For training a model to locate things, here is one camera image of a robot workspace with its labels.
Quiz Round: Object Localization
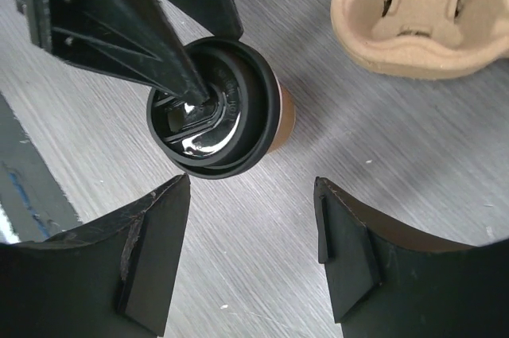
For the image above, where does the single paper coffee cup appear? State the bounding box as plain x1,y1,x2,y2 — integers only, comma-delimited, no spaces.
267,80,296,153

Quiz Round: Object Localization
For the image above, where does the single black cup lid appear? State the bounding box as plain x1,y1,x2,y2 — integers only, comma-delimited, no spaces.
146,37,280,180

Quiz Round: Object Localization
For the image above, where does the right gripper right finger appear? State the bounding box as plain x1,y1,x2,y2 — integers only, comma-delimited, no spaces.
313,177,508,337

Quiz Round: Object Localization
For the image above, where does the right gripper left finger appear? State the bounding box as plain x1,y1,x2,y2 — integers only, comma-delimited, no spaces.
1,174,190,337

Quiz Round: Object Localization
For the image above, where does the lower pulp cup carrier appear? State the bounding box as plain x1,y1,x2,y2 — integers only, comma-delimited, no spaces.
330,0,508,80

